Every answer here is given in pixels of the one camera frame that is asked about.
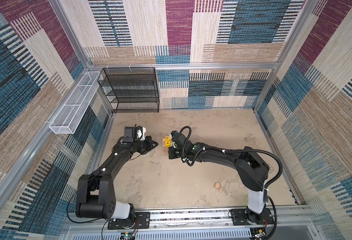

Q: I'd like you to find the small wood cylinder block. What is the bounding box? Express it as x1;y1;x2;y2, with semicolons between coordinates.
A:
214;182;222;191

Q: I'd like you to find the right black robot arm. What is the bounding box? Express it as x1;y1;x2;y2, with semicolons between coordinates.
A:
169;131;280;225

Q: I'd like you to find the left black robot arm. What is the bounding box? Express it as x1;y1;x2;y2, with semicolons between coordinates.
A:
75;126;159;229

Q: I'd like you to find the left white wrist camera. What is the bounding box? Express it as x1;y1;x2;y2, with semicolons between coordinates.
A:
134;126;147;141

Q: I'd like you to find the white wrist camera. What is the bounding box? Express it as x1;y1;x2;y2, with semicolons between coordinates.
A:
134;126;147;141
170;131;179;141

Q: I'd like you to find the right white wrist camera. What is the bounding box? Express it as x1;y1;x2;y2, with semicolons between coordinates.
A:
170;131;179;141

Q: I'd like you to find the black wire shelf rack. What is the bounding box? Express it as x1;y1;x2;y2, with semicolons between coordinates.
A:
98;68;160;114

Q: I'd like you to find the black corrugated cable hose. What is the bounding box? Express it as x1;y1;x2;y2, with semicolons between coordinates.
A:
178;125;284;240

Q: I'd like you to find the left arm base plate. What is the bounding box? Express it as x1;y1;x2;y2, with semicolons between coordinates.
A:
107;212;151;231

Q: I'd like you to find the aluminium front rail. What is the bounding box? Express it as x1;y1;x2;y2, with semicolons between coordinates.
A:
59;206;325;240

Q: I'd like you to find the white wire mesh basket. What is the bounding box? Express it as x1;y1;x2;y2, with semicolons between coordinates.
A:
49;72;101;135

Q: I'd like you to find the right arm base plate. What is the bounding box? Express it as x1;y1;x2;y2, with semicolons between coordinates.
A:
229;208;275;226

